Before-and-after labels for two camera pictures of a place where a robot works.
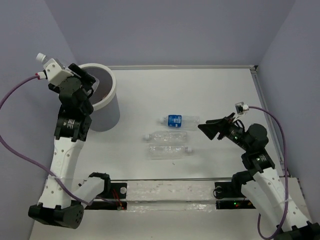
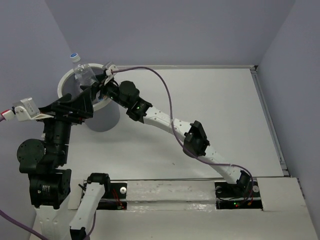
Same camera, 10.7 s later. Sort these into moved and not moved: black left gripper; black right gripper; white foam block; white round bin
Moved: black left gripper; black right gripper
Not moved: white foam block; white round bin
